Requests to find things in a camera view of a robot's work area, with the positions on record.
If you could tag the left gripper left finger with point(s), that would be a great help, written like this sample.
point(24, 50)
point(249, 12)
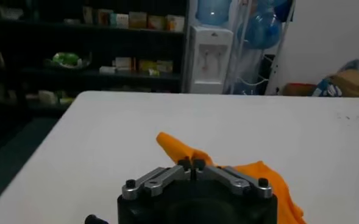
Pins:
point(161, 179)

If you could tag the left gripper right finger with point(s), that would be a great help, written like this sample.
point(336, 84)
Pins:
point(228, 179)

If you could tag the orange t-shirt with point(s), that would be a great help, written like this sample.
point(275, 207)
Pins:
point(176, 149)

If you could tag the white work table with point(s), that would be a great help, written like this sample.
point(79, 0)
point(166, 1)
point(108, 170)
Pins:
point(106, 137)

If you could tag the open brown cardboard box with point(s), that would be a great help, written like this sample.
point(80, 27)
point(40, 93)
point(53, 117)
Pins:
point(298, 89)

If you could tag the white water dispenser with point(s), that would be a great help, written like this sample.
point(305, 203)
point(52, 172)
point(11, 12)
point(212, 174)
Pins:
point(209, 61)

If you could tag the white red medicine box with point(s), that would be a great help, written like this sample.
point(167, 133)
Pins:
point(124, 64)

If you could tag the black shelving unit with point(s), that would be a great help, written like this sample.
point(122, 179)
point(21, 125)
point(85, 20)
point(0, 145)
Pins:
point(90, 74)

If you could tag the blue white bag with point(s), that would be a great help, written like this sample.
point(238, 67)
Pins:
point(328, 89)

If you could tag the blue water jug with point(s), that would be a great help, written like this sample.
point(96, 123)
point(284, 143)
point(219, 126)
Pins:
point(212, 12)
point(261, 30)

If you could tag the green white snack bag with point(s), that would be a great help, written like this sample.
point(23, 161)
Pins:
point(66, 59)

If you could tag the orange white medicine box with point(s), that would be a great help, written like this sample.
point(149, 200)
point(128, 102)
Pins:
point(157, 22)

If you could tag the large brown cardboard box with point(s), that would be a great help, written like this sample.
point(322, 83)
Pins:
point(356, 83)

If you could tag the yellow white medicine box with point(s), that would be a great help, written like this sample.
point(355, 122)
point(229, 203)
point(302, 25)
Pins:
point(138, 20)

